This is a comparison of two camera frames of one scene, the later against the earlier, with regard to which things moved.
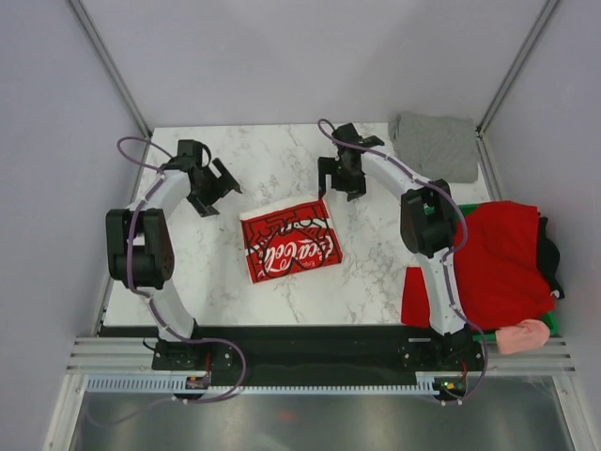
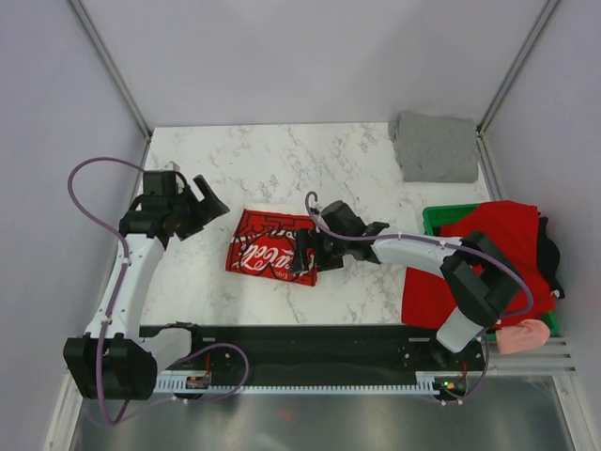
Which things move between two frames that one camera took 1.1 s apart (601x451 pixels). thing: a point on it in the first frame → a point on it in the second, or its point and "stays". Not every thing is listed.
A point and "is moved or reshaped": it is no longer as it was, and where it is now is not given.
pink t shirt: x=529 y=334 stays
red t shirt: x=498 y=273 stays
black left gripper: x=203 y=205 → x=207 y=209
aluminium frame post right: x=514 y=68 stays
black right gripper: x=328 y=165 → x=305 y=239
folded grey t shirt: x=439 y=147 stays
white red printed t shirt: x=288 y=240 is moved or reshaped
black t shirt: x=548 y=256 stays
